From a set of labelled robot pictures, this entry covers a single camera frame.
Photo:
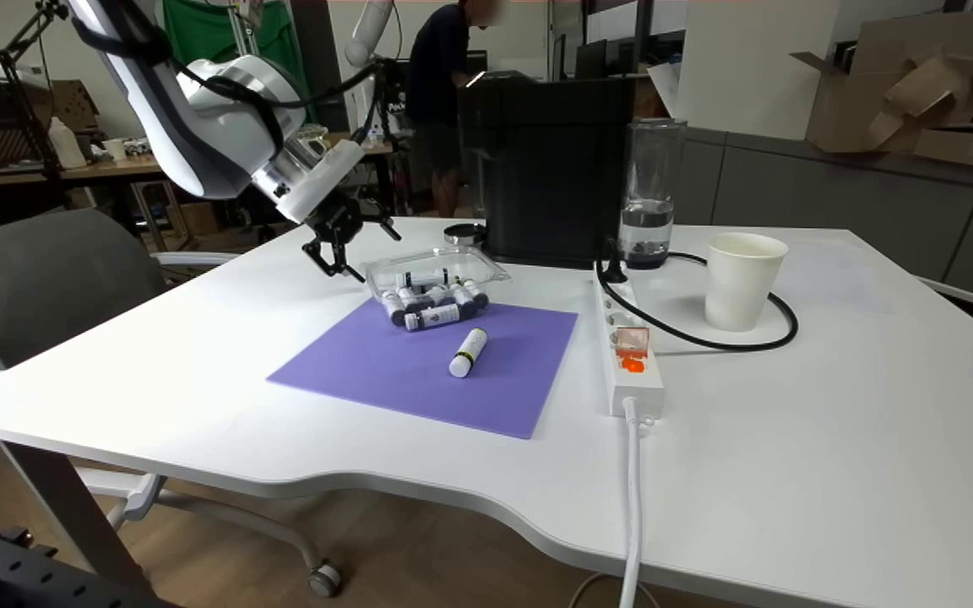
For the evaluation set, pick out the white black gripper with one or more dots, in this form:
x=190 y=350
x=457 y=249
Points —
x=334 y=225

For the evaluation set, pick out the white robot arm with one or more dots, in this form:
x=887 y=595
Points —
x=232 y=127

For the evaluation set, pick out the white bottle in bowl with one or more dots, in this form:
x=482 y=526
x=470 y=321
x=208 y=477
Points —
x=435 y=316
x=428 y=281
x=397 y=298
x=440 y=296
x=470 y=296

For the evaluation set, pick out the small white bottle on mat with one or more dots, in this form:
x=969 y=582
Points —
x=468 y=351

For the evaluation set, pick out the person in dark shirt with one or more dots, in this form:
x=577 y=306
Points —
x=435 y=79

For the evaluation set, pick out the purple paper mat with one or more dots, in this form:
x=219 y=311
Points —
x=372 y=362

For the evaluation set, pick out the black coffee machine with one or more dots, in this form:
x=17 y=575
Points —
x=547 y=162

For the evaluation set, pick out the white power strip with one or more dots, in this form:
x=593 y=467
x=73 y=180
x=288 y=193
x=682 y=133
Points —
x=634 y=378

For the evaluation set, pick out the grey office chair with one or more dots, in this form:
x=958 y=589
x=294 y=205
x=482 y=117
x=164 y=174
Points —
x=60 y=273

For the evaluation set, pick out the white paper cup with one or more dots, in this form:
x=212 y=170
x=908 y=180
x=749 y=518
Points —
x=741 y=273

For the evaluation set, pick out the cardboard box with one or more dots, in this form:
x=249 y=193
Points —
x=906 y=74

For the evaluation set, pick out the grey cabinet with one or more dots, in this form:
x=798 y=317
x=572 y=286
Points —
x=912 y=210

